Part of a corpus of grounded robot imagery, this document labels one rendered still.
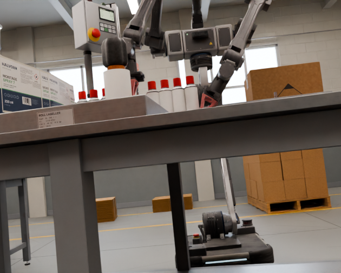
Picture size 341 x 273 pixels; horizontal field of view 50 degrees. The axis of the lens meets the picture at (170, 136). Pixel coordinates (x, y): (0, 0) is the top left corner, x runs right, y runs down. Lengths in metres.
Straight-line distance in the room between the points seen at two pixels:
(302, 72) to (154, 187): 5.55
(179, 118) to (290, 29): 7.15
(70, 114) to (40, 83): 0.45
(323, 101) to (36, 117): 0.52
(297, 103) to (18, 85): 0.74
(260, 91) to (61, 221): 1.16
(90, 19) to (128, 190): 5.61
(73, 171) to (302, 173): 4.42
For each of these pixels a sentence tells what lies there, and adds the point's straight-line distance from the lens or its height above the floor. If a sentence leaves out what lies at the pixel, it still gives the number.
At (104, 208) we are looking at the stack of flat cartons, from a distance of 5.53.
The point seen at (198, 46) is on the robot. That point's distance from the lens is 2.19.
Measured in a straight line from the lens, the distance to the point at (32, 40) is 7.82.
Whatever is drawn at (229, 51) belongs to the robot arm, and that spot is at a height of 1.15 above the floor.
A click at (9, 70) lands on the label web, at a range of 1.06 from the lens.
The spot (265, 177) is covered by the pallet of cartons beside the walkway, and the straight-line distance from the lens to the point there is 4.82.
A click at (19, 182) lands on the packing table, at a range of 3.44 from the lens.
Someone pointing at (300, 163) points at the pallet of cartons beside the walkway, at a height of 0.59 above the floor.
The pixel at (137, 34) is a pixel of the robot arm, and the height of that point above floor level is 1.26.
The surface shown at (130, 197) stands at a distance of 7.05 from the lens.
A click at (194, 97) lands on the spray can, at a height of 0.99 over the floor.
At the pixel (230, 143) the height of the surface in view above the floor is 0.77.
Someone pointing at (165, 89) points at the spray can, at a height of 1.04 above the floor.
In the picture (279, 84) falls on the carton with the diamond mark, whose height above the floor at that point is 1.04.
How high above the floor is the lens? 0.75
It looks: 4 degrees up
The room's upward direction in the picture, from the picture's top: 6 degrees counter-clockwise
